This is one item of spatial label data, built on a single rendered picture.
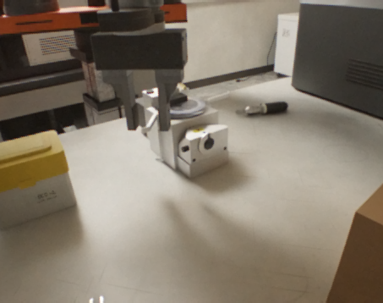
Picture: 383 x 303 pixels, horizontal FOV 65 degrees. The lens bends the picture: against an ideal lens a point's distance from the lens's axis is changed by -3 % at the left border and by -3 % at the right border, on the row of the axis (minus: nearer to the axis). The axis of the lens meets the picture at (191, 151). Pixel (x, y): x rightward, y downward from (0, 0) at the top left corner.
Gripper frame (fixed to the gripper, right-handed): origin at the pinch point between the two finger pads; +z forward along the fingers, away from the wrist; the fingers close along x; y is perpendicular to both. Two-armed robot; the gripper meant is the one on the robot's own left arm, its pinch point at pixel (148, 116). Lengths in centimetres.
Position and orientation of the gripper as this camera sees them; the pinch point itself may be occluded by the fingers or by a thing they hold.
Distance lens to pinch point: 50.6
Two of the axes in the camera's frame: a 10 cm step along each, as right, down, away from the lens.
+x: -9.9, -0.3, 1.3
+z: 0.4, 8.7, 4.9
